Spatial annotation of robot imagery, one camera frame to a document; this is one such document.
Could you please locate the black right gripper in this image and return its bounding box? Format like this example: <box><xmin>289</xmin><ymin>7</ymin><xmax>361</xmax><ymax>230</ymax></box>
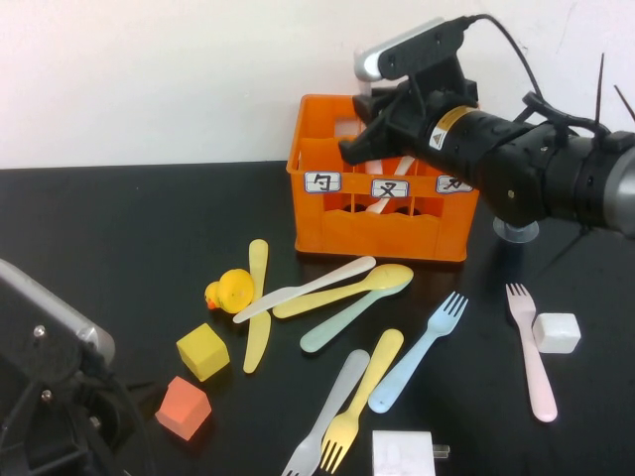
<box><xmin>337</xmin><ymin>55</ymin><xmax>481</xmax><ymax>166</ymax></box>

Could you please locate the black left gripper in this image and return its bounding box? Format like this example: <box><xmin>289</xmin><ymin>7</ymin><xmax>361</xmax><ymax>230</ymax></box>
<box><xmin>0</xmin><ymin>346</ymin><xmax>146</xmax><ymax>476</ymax></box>

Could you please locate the orange plastic cutlery crate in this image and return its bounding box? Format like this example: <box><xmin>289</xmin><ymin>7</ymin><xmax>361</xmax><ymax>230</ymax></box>
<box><xmin>286</xmin><ymin>93</ymin><xmax>481</xmax><ymax>265</ymax></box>

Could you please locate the white label fork character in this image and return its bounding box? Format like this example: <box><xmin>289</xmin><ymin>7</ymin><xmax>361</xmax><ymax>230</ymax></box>
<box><xmin>370</xmin><ymin>178</ymin><xmax>412</xmax><ymax>199</ymax></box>

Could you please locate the white label spoon character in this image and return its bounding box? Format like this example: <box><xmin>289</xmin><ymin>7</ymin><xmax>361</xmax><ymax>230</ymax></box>
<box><xmin>303</xmin><ymin>171</ymin><xmax>344</xmax><ymax>194</ymax></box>

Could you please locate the white label knife character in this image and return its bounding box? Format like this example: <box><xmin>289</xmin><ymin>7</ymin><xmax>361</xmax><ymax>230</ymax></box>
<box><xmin>435</xmin><ymin>174</ymin><xmax>475</xmax><ymax>195</ymax></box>

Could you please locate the orange foam house block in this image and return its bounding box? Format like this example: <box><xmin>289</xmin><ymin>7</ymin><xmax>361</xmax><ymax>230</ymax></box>
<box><xmin>154</xmin><ymin>375</ymin><xmax>214</xmax><ymax>442</ymax></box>

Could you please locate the yellow plastic spoon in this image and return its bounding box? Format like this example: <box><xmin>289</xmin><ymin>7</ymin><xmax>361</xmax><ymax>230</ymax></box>
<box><xmin>272</xmin><ymin>263</ymin><xmax>416</xmax><ymax>320</ymax></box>

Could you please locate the yellow foam cube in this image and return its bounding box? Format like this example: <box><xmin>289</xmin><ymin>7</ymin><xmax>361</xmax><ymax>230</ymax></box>
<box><xmin>176</xmin><ymin>322</ymin><xmax>232</xmax><ymax>384</ymax></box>

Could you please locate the yellow plastic knife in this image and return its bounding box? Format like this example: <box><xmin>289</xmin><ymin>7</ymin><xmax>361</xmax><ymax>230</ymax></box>
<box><xmin>241</xmin><ymin>238</ymin><xmax>274</xmax><ymax>376</ymax></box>

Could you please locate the blue conical cup clear base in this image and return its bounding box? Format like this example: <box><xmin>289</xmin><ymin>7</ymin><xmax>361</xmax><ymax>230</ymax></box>
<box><xmin>492</xmin><ymin>216</ymin><xmax>541</xmax><ymax>245</ymax></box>

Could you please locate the green plastic spoon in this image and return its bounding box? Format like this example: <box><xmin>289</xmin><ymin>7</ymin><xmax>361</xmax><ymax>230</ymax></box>
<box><xmin>299</xmin><ymin>287</ymin><xmax>404</xmax><ymax>355</ymax></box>

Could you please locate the yellow rubber duck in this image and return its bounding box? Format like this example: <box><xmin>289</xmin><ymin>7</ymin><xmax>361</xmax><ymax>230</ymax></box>
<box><xmin>202</xmin><ymin>268</ymin><xmax>256</xmax><ymax>315</ymax></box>

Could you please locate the blue plastic fork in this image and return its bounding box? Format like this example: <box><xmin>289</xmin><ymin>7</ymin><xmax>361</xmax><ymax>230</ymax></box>
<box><xmin>367</xmin><ymin>291</ymin><xmax>470</xmax><ymax>416</ymax></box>

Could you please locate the black zip tie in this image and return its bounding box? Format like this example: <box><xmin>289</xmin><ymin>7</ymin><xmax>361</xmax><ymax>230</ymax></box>
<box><xmin>613</xmin><ymin>83</ymin><xmax>635</xmax><ymax>124</ymax></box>
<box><xmin>537</xmin><ymin>222</ymin><xmax>595</xmax><ymax>278</ymax></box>
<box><xmin>593</xmin><ymin>52</ymin><xmax>609</xmax><ymax>136</ymax></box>

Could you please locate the yellow plastic fork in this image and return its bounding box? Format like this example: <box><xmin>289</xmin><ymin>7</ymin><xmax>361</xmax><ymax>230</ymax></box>
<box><xmin>320</xmin><ymin>328</ymin><xmax>406</xmax><ymax>475</ymax></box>

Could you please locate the translucent white plastic fork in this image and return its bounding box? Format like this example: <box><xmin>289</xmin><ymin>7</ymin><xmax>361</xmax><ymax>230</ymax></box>
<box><xmin>281</xmin><ymin>348</ymin><xmax>372</xmax><ymax>476</ymax></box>

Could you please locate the white foam cube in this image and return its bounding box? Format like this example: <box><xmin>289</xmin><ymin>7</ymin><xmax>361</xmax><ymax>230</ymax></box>
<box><xmin>533</xmin><ymin>311</ymin><xmax>582</xmax><ymax>355</ymax></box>

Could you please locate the pink plastic fork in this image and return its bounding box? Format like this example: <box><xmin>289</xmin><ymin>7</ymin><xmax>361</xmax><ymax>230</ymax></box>
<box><xmin>504</xmin><ymin>282</ymin><xmax>560</xmax><ymax>424</ymax></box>

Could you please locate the white power adapter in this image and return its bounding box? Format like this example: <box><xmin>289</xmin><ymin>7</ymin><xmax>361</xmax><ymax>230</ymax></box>
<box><xmin>371</xmin><ymin>429</ymin><xmax>452</xmax><ymax>476</ymax></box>

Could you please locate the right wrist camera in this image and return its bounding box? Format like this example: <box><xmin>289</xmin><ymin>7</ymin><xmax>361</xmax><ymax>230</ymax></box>
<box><xmin>352</xmin><ymin>16</ymin><xmax>466</xmax><ymax>98</ymax></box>

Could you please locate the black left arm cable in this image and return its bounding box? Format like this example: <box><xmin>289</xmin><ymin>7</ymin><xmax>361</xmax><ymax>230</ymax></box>
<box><xmin>101</xmin><ymin>369</ymin><xmax>156</xmax><ymax>476</ymax></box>

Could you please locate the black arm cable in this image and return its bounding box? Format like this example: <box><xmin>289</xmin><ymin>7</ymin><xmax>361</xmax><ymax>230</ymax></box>
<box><xmin>101</xmin><ymin>369</ymin><xmax>156</xmax><ymax>476</ymax></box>
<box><xmin>460</xmin><ymin>13</ymin><xmax>612</xmax><ymax>146</ymax></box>

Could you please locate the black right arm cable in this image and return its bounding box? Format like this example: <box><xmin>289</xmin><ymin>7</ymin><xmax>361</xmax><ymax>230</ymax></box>
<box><xmin>460</xmin><ymin>13</ymin><xmax>612</xmax><ymax>146</ymax></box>

